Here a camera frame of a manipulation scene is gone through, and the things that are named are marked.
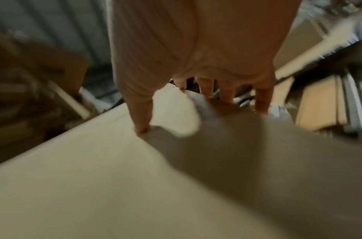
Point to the person's right hand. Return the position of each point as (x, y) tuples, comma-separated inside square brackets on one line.
[(199, 37)]

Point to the wall of cardboard stacks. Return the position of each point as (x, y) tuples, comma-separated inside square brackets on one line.
[(281, 93)]

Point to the low pile of cardboard sheets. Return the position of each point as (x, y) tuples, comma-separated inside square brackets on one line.
[(322, 102)]

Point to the large cardboard box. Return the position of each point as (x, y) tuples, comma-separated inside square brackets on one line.
[(169, 186)]

